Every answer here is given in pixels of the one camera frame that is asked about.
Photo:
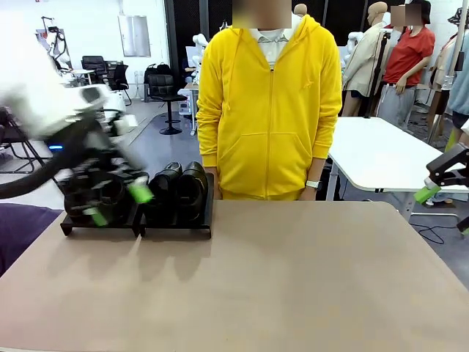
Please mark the black metal shoe stand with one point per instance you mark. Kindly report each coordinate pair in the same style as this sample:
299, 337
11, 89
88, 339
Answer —
77, 227
176, 231

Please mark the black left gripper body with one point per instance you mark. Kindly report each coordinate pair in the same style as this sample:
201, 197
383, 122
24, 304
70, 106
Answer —
91, 154

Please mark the mannequin in beige coat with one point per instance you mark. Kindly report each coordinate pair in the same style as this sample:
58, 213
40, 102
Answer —
366, 62

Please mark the person's left hand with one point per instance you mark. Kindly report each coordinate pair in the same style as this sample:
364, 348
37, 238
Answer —
308, 194

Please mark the person's right hand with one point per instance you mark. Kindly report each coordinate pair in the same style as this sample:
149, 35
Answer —
217, 183

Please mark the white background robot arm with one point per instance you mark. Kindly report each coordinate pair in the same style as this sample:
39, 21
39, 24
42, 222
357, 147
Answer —
353, 36
55, 36
201, 40

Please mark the silver wristwatch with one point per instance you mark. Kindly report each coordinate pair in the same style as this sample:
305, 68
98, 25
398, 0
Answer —
312, 184

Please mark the black office chair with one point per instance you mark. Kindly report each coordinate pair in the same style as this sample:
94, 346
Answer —
119, 75
93, 64

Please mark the bare mannequin head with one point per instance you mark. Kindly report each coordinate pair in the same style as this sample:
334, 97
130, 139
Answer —
301, 10

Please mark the grey wall panel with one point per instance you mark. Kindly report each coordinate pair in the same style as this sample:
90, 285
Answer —
134, 36

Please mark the black backpack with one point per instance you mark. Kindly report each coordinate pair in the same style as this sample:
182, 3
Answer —
157, 69

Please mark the person in yellow hoodie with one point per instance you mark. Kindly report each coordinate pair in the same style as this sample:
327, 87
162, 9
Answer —
271, 110

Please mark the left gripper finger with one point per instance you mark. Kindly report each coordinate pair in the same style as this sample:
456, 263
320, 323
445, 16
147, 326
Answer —
97, 217
141, 193

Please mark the black padded bar stool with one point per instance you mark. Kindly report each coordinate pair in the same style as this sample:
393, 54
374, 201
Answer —
161, 86

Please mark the purple cloth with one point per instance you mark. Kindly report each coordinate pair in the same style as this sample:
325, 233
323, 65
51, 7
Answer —
22, 234

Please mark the figure in red shirt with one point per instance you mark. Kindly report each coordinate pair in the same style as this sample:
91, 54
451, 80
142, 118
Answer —
408, 55

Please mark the person's left forearm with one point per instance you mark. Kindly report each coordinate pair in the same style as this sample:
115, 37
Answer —
322, 146

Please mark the white background desk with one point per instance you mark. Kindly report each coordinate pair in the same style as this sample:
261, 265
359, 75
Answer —
84, 71

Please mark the neon green shoe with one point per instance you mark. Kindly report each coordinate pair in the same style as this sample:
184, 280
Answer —
451, 143

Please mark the person's right forearm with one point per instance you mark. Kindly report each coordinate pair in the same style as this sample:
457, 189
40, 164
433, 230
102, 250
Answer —
210, 146

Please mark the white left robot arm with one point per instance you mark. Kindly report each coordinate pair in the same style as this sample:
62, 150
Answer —
29, 106

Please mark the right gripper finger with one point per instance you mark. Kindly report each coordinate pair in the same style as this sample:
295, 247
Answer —
465, 226
445, 165

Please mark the black mesh chair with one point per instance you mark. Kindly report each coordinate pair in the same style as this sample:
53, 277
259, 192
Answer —
3, 128

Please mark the white folding table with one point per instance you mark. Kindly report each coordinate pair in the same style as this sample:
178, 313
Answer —
384, 154

